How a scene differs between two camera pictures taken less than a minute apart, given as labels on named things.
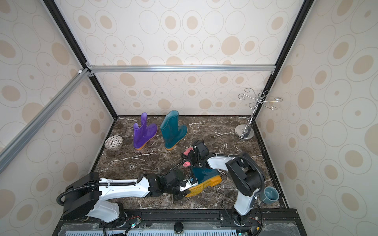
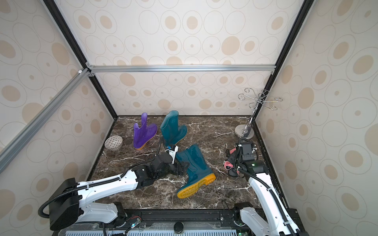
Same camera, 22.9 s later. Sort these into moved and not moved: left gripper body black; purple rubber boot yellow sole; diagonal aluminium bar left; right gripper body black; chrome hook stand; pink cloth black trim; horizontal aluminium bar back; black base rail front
Moved: left gripper body black; right gripper body black; pink cloth black trim
Not moved: chrome hook stand; purple rubber boot yellow sole; diagonal aluminium bar left; horizontal aluminium bar back; black base rail front
